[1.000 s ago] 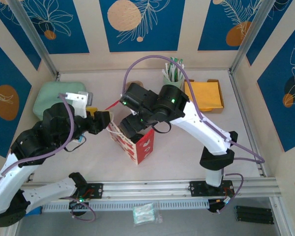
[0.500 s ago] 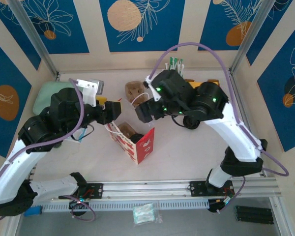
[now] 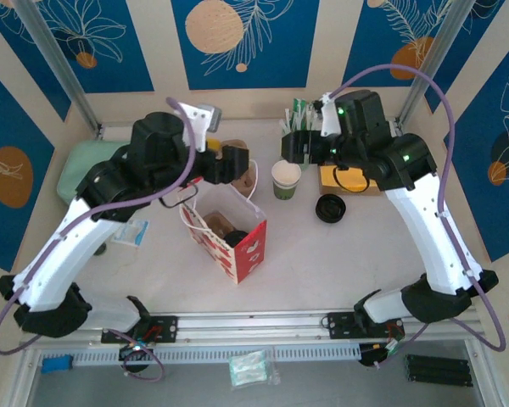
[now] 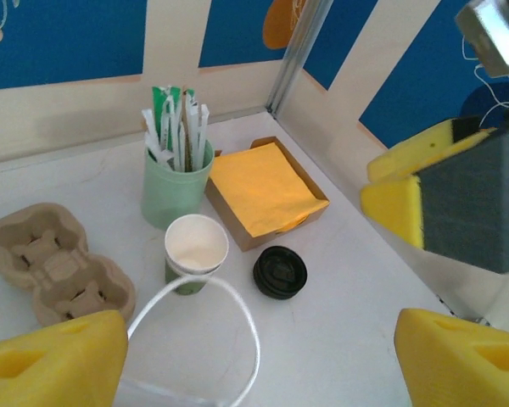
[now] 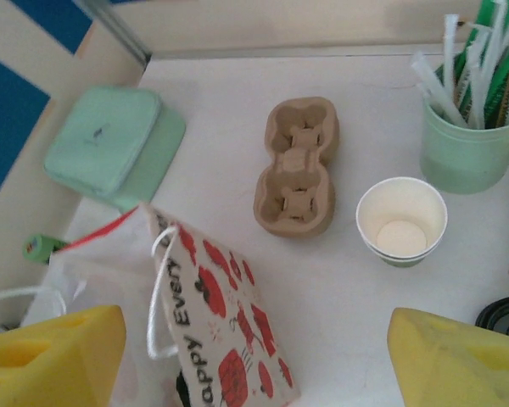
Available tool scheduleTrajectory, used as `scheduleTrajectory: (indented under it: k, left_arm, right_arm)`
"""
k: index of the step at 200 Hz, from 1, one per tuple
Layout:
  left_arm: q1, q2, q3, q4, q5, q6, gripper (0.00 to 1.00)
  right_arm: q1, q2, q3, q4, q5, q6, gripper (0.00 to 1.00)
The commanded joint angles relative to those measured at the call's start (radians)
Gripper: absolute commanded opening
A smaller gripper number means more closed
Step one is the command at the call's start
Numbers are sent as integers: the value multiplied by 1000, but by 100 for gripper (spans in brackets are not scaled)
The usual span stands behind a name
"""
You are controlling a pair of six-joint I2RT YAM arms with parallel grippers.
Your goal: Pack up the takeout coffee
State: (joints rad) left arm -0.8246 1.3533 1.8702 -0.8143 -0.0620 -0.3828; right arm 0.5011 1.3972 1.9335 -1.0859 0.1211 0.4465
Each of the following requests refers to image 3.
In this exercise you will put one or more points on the aluminium mounting rail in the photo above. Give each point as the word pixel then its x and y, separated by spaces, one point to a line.
pixel 254 328

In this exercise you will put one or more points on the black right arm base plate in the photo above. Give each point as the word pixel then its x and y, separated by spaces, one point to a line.
pixel 339 326

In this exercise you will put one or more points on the aluminium frame post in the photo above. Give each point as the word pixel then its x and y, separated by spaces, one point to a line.
pixel 437 55
pixel 56 55

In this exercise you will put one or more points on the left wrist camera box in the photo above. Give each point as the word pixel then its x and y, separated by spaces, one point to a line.
pixel 197 123

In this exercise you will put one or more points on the yellow napkin stack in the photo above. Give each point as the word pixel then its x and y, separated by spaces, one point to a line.
pixel 350 178

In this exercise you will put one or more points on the black ribbed block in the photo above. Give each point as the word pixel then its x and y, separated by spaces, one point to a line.
pixel 439 371

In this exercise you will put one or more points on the brown cardboard napkin box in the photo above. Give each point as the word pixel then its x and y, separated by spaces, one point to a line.
pixel 356 193

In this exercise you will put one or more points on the black cup lid stack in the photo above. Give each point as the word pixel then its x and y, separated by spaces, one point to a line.
pixel 331 208

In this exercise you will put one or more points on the red white paper gift bag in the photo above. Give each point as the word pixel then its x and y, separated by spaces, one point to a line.
pixel 250 258

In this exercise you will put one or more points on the white wrapped straw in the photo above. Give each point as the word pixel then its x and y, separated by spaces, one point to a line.
pixel 289 120
pixel 313 118
pixel 283 126

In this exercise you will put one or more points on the green wrapped straw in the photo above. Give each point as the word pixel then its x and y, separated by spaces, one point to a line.
pixel 297 108
pixel 310 105

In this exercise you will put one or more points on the clear plastic packet bag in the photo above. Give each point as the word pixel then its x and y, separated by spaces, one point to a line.
pixel 248 369

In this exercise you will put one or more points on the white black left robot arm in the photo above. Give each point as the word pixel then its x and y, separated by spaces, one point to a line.
pixel 63 263

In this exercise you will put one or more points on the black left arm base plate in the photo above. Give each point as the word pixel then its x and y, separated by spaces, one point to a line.
pixel 165 328

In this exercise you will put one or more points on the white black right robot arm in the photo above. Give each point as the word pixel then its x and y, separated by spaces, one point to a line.
pixel 432 237

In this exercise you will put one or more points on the small black circuit board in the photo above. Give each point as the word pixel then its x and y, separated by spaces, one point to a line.
pixel 135 349
pixel 371 358

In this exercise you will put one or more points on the green white paper cup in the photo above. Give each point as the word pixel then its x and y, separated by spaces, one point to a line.
pixel 285 174

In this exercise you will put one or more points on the blue white wipe packet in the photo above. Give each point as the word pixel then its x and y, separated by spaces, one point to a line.
pixel 131 232

